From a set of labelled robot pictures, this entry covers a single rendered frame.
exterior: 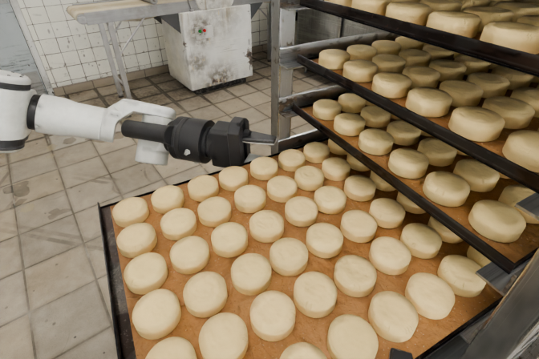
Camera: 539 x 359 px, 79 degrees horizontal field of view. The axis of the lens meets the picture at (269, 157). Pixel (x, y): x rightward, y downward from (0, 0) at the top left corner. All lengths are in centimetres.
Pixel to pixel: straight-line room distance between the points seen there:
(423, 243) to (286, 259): 18
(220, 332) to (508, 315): 27
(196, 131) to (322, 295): 38
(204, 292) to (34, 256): 195
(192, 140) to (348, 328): 41
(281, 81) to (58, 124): 41
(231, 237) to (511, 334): 31
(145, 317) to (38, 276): 181
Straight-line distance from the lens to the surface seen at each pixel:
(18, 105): 69
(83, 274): 208
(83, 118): 69
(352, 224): 48
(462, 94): 47
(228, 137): 60
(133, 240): 49
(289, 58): 58
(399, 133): 53
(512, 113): 44
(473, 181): 48
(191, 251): 45
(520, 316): 39
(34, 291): 213
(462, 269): 48
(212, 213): 49
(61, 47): 420
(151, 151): 69
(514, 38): 37
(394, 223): 51
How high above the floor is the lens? 149
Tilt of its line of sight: 35 degrees down
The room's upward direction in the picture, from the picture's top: straight up
